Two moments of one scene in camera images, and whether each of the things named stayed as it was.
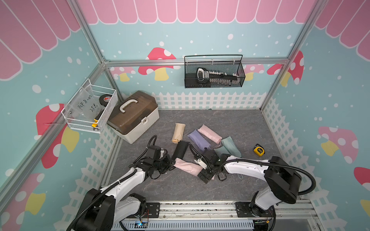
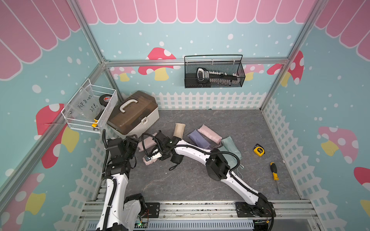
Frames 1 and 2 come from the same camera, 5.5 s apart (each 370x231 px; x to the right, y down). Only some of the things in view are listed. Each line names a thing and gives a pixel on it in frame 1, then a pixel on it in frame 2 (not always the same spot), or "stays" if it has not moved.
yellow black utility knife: (97, 119) stays
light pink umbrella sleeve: (192, 168) to (147, 142)
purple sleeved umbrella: (199, 140) stays
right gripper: (205, 177) to (163, 158)
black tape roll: (104, 99) stays
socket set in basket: (217, 78) stays
